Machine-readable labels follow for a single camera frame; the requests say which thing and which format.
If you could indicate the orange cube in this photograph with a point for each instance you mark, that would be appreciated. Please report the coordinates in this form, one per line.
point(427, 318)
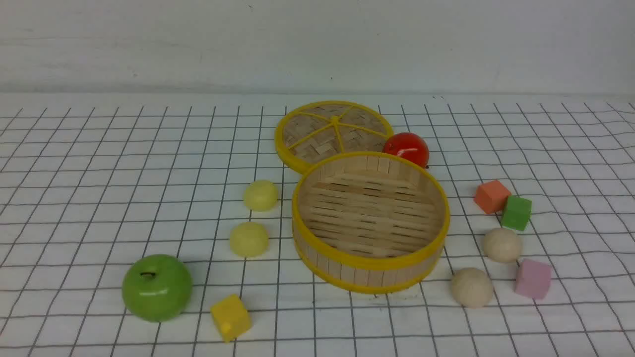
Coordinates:
point(491, 196)

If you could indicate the red tomato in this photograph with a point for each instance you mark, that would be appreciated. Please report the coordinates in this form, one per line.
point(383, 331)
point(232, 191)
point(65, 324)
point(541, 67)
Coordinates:
point(410, 147)

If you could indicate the pink cube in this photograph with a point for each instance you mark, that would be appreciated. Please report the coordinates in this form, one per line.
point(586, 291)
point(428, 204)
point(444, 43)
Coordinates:
point(533, 279)

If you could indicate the green cube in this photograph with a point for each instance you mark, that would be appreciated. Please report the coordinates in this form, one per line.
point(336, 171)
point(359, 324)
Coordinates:
point(517, 213)

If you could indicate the bamboo steamer tray yellow rim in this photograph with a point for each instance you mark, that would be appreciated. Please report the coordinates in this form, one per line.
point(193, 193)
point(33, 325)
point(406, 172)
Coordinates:
point(369, 222)

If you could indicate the beige bun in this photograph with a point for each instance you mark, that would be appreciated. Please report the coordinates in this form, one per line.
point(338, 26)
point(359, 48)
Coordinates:
point(471, 287)
point(502, 245)

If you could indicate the green apple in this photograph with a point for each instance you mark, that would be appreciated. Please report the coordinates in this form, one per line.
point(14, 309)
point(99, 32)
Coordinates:
point(157, 288)

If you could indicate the white grid tablecloth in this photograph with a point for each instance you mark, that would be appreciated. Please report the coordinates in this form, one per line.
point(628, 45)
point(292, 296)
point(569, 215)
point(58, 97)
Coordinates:
point(90, 184)

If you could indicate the yellow bun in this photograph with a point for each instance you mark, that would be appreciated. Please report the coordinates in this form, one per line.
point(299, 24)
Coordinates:
point(249, 239)
point(260, 196)

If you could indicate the bamboo steamer lid yellow rim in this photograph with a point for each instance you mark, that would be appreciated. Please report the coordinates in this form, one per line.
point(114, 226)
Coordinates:
point(317, 131)

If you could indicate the yellow cube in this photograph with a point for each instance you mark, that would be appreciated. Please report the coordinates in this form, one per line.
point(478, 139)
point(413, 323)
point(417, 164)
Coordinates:
point(231, 318)

